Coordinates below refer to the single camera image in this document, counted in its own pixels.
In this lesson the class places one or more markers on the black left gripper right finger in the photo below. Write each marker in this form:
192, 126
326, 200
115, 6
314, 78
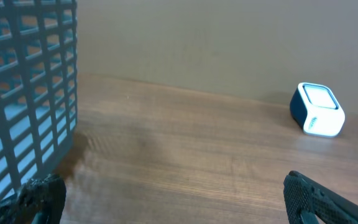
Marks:
307, 201

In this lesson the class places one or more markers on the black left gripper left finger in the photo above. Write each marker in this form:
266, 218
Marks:
40, 201

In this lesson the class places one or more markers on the grey plastic mesh basket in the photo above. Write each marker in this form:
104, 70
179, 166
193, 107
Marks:
38, 88

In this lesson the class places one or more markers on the white barcode scanner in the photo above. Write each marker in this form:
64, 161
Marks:
316, 110

